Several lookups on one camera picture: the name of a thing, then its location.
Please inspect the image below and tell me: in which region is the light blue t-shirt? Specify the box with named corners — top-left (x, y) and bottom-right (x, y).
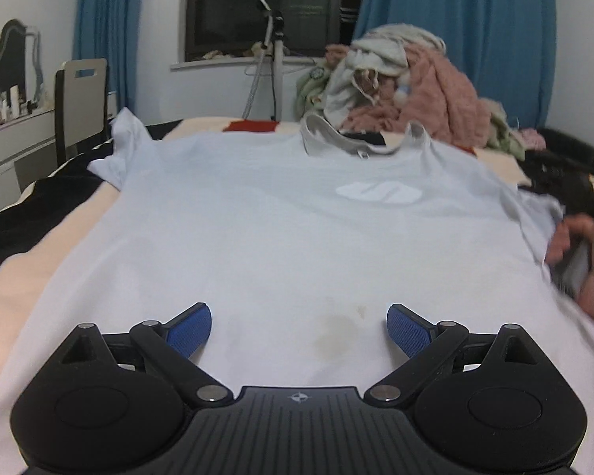
top-left (0, 106), bottom-right (594, 475)

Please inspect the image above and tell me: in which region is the right hand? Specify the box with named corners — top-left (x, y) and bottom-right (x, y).
top-left (545, 213), bottom-right (594, 319)

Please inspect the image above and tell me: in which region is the black armchair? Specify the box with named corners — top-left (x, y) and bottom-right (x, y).
top-left (537, 127), bottom-right (594, 169)

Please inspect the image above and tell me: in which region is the striped cream red black blanket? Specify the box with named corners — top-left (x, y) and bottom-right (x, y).
top-left (0, 115), bottom-right (531, 407)

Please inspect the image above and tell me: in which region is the pink fuzzy blanket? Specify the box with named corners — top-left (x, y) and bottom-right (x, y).
top-left (333, 45), bottom-right (490, 148)

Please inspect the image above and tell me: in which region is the right blue curtain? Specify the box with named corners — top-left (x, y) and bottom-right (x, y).
top-left (354, 0), bottom-right (557, 127)

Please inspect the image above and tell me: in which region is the blue curtain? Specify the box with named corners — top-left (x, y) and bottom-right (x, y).
top-left (354, 0), bottom-right (557, 127)
top-left (72, 0), bottom-right (142, 109)

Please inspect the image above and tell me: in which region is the white crumpled cloth on pile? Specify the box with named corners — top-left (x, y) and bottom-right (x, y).
top-left (323, 24), bottom-right (446, 127)

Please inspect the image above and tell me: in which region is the white desk with drawers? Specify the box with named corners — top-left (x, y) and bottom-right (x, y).
top-left (0, 110), bottom-right (57, 211)

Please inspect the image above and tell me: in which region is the beige black chair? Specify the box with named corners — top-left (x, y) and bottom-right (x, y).
top-left (53, 58), bottom-right (109, 166)

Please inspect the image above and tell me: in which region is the green cloth in pile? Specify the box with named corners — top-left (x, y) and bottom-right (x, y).
top-left (294, 61), bottom-right (335, 119)

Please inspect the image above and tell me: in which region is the white tripod stand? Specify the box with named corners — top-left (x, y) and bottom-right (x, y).
top-left (241, 0), bottom-right (284, 121)

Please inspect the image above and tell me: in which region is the dark window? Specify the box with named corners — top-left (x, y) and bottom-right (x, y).
top-left (183, 0), bottom-right (362, 61)

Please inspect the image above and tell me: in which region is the left blue curtain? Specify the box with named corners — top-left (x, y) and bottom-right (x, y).
top-left (72, 0), bottom-right (142, 109)

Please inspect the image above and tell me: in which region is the wavy frame mirror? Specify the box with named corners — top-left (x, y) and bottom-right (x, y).
top-left (0, 18), bottom-right (44, 103)

